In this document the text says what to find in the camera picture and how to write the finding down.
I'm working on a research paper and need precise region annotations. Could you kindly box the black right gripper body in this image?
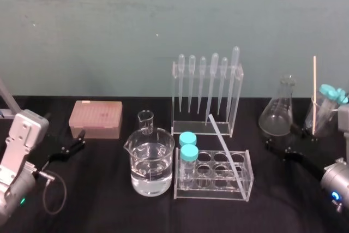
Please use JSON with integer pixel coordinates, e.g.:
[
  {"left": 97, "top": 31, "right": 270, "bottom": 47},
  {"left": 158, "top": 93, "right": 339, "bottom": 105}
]
[{"left": 282, "top": 151, "right": 329, "bottom": 182}]

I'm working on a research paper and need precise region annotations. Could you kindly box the small glass beaker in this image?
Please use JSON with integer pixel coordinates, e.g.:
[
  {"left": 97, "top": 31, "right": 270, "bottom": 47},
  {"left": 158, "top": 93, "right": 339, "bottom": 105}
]
[{"left": 137, "top": 110, "right": 154, "bottom": 136}]

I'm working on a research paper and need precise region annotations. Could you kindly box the black table cloth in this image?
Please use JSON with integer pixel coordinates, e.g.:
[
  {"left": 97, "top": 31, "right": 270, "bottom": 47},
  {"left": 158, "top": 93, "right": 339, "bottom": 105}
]
[{"left": 0, "top": 95, "right": 349, "bottom": 233}]

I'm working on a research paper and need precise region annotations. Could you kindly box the large glass beaker with water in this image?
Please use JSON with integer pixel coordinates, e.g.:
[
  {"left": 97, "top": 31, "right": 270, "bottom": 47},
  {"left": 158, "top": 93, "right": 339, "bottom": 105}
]
[{"left": 123, "top": 128, "right": 176, "bottom": 197}]

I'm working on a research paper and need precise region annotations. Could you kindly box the grey slanted metal bar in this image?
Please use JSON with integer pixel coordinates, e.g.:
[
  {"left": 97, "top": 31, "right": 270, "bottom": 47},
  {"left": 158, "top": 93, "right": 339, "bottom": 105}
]
[{"left": 0, "top": 78, "right": 20, "bottom": 116}]

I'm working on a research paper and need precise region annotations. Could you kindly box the pink pipette tip box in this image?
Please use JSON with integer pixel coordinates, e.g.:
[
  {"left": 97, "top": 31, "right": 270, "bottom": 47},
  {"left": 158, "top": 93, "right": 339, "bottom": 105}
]
[{"left": 68, "top": 100, "right": 123, "bottom": 139}]

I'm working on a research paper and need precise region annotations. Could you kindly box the clear glass stirring rod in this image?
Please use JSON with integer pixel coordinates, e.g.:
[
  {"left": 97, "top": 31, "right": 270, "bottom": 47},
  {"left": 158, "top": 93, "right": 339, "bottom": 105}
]
[{"left": 208, "top": 113, "right": 248, "bottom": 190}]

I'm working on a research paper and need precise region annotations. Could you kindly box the thin wooden stick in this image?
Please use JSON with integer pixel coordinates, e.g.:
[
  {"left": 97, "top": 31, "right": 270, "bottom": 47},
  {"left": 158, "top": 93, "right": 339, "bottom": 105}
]
[{"left": 312, "top": 55, "right": 317, "bottom": 136}]

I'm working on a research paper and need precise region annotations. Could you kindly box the glass beaker holding tubes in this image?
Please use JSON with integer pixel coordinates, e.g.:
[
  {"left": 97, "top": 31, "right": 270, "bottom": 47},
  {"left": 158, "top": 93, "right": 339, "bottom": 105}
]
[{"left": 304, "top": 94, "right": 340, "bottom": 138}]

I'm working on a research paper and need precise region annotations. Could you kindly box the clear acrylic tube rack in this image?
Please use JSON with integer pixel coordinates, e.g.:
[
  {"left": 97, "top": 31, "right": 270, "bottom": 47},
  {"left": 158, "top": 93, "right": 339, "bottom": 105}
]
[{"left": 173, "top": 147, "right": 255, "bottom": 203}]

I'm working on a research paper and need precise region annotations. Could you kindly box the clear acrylic pipette stand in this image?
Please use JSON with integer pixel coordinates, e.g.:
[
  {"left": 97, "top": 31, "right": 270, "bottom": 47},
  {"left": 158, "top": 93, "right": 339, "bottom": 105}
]
[{"left": 171, "top": 62, "right": 244, "bottom": 138}]

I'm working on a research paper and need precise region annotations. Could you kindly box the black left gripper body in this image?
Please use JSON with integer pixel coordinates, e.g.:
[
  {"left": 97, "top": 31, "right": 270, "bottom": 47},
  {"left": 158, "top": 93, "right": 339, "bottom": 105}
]
[{"left": 28, "top": 141, "right": 60, "bottom": 175}]

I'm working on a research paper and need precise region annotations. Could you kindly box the glass conical flask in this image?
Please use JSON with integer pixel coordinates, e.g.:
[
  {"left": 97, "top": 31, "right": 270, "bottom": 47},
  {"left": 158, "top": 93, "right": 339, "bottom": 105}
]
[{"left": 258, "top": 75, "right": 297, "bottom": 137}]

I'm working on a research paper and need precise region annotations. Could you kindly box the teal-capped sample tube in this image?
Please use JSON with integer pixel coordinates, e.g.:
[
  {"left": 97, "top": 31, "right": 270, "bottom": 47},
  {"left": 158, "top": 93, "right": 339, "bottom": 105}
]
[
  {"left": 180, "top": 144, "right": 200, "bottom": 188},
  {"left": 331, "top": 88, "right": 349, "bottom": 112},
  {"left": 313, "top": 83, "right": 339, "bottom": 132},
  {"left": 178, "top": 132, "right": 197, "bottom": 150}
]

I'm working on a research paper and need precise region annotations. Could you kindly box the thin dark gripper cable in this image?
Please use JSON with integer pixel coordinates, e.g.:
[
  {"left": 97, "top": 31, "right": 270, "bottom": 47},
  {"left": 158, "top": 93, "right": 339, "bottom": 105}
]
[{"left": 37, "top": 171, "right": 68, "bottom": 216}]

